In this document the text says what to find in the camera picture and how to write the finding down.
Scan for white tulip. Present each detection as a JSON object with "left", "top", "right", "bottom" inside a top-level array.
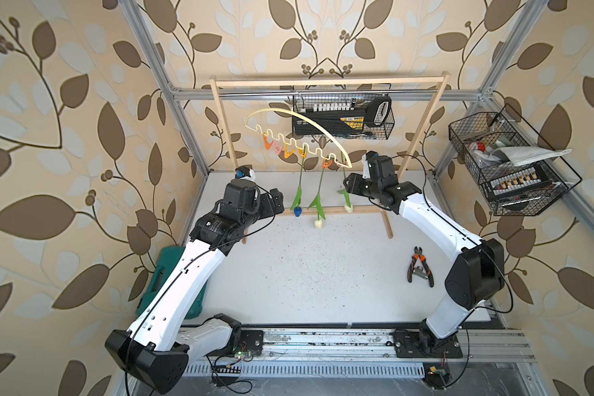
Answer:
[
  {"left": 338, "top": 168, "right": 354, "bottom": 214},
  {"left": 309, "top": 168, "right": 326, "bottom": 229}
]

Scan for blue tulip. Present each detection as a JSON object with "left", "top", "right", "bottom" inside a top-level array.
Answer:
[{"left": 290, "top": 158, "right": 305, "bottom": 218}]

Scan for yellow clip hanger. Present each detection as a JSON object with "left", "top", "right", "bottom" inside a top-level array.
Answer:
[{"left": 244, "top": 108, "right": 353, "bottom": 170}]

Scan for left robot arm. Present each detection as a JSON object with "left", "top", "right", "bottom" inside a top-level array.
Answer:
[{"left": 105, "top": 178, "right": 285, "bottom": 394}]

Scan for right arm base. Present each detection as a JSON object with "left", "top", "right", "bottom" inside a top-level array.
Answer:
[{"left": 393, "top": 329, "right": 464, "bottom": 359}]

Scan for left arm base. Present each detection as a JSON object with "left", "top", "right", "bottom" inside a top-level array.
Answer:
[{"left": 208, "top": 328, "right": 264, "bottom": 359}]

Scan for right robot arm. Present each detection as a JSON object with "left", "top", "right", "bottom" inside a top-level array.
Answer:
[{"left": 343, "top": 151, "right": 506, "bottom": 348}]

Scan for wooden clothes rack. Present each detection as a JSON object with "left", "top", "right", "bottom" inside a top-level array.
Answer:
[{"left": 209, "top": 72, "right": 451, "bottom": 244}]

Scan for pink clip left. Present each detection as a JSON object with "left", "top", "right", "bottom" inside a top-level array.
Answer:
[{"left": 273, "top": 141, "right": 283, "bottom": 156}]

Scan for black yellow tool case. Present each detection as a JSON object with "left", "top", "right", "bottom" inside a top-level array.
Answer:
[{"left": 293, "top": 95, "right": 393, "bottom": 140}]

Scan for orange black pliers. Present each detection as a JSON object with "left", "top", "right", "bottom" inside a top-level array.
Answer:
[{"left": 407, "top": 246, "right": 435, "bottom": 288}]

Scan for green tool case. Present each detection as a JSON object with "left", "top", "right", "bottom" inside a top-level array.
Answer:
[{"left": 136, "top": 246, "right": 207, "bottom": 320}]

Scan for white paper in basket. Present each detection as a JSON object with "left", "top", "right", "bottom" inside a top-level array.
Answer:
[{"left": 491, "top": 146, "right": 572, "bottom": 167}]

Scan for bit set box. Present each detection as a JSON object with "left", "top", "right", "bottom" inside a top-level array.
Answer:
[{"left": 484, "top": 166, "right": 553, "bottom": 198}]

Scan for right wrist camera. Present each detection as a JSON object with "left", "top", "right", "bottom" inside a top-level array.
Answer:
[{"left": 361, "top": 150, "right": 379, "bottom": 179}]

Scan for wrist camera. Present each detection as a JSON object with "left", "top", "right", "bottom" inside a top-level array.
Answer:
[
  {"left": 235, "top": 166, "right": 256, "bottom": 182},
  {"left": 361, "top": 150, "right": 379, "bottom": 179}
]

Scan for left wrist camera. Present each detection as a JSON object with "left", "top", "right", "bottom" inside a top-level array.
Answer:
[{"left": 235, "top": 166, "right": 256, "bottom": 182}]

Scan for back wire basket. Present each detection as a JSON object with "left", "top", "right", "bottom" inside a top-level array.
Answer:
[{"left": 291, "top": 92, "right": 396, "bottom": 142}]

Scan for wire basket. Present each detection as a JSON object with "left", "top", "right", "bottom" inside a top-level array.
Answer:
[
  {"left": 291, "top": 92, "right": 396, "bottom": 142},
  {"left": 448, "top": 104, "right": 582, "bottom": 216}
]

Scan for right wire basket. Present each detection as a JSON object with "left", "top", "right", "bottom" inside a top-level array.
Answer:
[{"left": 448, "top": 104, "right": 582, "bottom": 216}]

